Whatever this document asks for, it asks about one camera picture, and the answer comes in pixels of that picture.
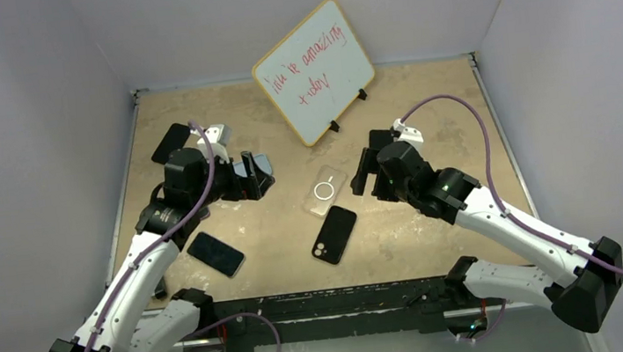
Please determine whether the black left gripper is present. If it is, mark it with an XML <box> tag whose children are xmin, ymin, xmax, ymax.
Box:
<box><xmin>187</xmin><ymin>146</ymin><xmax>275</xmax><ymax>211</ymax></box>

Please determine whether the clear magsafe phone case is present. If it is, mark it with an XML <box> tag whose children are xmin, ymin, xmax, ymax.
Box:
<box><xmin>303</xmin><ymin>165</ymin><xmax>347</xmax><ymax>217</ymax></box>

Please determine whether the black phone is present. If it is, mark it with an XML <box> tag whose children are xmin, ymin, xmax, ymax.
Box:
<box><xmin>187</xmin><ymin>232</ymin><xmax>246</xmax><ymax>278</ymax></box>
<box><xmin>150</xmin><ymin>123</ymin><xmax>191</xmax><ymax>165</ymax></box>

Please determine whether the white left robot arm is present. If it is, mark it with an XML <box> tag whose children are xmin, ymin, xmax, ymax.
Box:
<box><xmin>49</xmin><ymin>147</ymin><xmax>275</xmax><ymax>352</ymax></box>

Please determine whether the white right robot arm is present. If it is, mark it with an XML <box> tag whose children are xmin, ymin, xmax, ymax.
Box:
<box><xmin>350</xmin><ymin>130</ymin><xmax>623</xmax><ymax>334</ymax></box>

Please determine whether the whiteboard with red writing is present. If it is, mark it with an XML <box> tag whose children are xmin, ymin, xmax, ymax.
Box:
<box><xmin>252</xmin><ymin>0</ymin><xmax>375</xmax><ymax>146</ymax></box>

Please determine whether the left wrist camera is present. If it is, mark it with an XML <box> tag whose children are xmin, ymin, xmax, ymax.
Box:
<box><xmin>196</xmin><ymin>124</ymin><xmax>232</xmax><ymax>164</ymax></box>

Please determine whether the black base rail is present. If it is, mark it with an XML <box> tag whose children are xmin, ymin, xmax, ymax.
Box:
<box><xmin>188</xmin><ymin>275</ymin><xmax>502</xmax><ymax>352</ymax></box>

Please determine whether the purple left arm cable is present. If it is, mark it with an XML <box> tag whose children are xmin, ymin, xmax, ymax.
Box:
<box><xmin>46</xmin><ymin>114</ymin><xmax>282</xmax><ymax>352</ymax></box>

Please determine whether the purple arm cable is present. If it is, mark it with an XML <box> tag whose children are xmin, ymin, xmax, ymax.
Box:
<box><xmin>393</xmin><ymin>73</ymin><xmax>623</xmax><ymax>352</ymax></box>
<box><xmin>46</xmin><ymin>114</ymin><xmax>282</xmax><ymax>352</ymax></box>

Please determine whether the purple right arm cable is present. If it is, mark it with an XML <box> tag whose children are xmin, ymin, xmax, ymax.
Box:
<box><xmin>393</xmin><ymin>73</ymin><xmax>623</xmax><ymax>352</ymax></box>

